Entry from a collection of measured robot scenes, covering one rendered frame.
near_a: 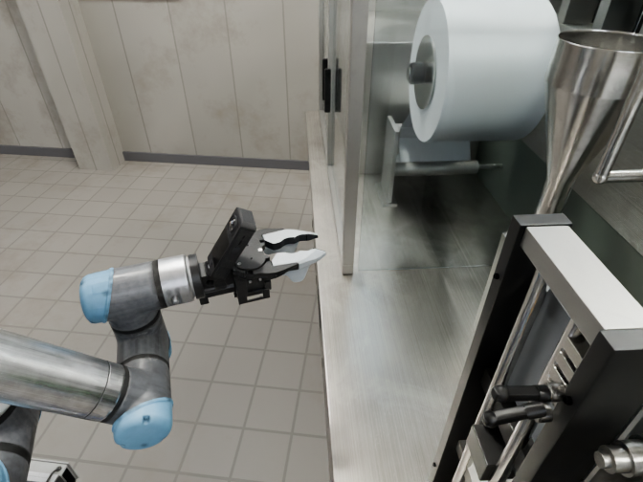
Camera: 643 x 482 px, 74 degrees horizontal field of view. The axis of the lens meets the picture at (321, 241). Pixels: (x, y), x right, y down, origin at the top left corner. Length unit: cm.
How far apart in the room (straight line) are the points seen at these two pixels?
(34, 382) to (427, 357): 72
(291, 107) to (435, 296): 252
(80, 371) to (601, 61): 77
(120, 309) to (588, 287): 57
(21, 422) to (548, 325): 79
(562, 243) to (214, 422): 171
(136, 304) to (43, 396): 16
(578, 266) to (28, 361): 57
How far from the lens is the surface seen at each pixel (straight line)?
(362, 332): 101
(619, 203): 108
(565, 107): 73
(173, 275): 66
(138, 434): 66
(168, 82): 366
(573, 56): 71
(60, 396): 62
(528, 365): 51
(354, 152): 96
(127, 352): 71
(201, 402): 203
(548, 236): 43
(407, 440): 88
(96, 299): 68
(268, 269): 66
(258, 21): 331
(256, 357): 213
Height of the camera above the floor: 166
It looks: 37 degrees down
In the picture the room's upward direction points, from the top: straight up
